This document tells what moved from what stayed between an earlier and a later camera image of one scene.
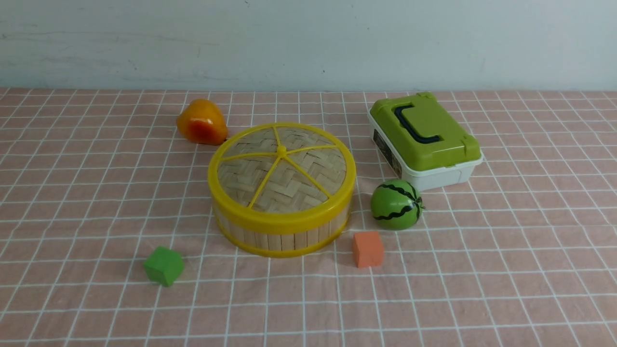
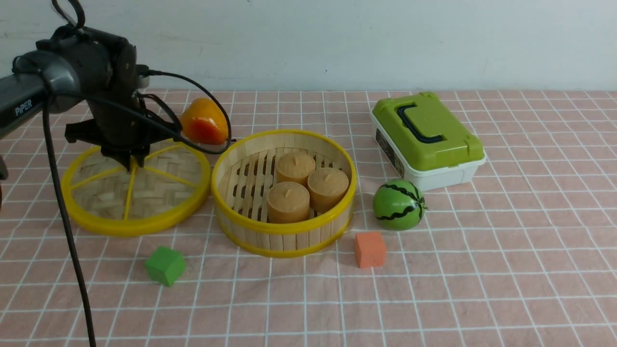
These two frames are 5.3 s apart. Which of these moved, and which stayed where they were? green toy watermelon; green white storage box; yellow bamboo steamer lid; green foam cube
Moved: yellow bamboo steamer lid
Stayed: green foam cube; green toy watermelon; green white storage box
